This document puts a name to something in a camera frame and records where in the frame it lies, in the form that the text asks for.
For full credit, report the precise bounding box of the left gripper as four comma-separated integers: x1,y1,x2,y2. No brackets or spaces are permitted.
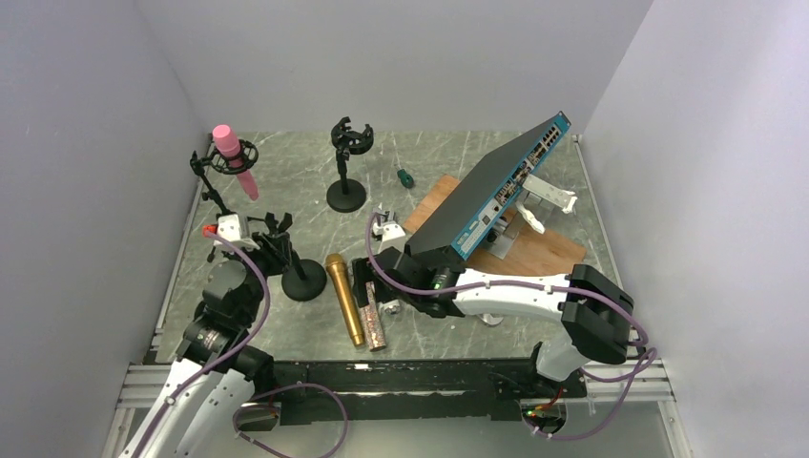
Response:
224,231,293,323

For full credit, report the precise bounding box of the gold microphone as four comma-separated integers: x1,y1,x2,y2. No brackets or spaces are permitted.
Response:
325,253,365,346

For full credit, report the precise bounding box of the black round-base clip stand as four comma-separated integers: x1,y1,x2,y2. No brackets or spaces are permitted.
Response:
264,212,326,302

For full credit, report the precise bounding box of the rhinestone silver microphone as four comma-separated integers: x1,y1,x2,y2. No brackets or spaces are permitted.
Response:
360,281,387,352

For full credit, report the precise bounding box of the black round-base shock-mount stand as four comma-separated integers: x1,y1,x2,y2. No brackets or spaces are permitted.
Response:
325,116,375,214

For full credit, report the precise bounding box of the pink microphone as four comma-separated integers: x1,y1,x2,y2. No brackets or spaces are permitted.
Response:
212,124,259,201

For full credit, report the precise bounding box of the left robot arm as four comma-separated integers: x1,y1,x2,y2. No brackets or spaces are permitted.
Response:
120,214,295,457

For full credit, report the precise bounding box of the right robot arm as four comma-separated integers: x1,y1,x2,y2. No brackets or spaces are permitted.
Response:
351,247,633,396

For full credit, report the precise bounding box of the wooden board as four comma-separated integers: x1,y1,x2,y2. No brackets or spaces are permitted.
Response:
402,175,587,277

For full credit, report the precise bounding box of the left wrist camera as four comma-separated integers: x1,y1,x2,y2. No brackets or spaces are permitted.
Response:
202,214,259,251

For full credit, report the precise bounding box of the green screwdriver handle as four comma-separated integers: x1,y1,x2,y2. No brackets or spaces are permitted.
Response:
397,169,415,189

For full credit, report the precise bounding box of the black tripod shock-mount stand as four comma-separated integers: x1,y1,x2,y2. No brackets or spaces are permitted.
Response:
189,138,260,219

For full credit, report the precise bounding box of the blue network switch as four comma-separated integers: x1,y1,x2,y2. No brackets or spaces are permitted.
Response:
404,111,570,264

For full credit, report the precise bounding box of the black aluminium front rail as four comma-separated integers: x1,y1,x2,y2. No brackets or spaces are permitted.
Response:
119,360,672,426

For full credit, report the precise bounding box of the red handled adjustable wrench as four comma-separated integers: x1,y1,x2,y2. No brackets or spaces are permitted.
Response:
477,313,504,326

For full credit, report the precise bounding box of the white metal bracket stand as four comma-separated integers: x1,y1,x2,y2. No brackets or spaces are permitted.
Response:
483,175,578,260

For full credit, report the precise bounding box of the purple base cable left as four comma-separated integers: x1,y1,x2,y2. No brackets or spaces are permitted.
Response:
232,382,349,458

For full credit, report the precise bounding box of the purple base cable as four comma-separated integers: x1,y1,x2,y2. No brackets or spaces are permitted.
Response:
232,382,349,458
522,360,658,443

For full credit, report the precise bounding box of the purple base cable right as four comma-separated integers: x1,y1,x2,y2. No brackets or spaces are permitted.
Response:
522,360,658,443

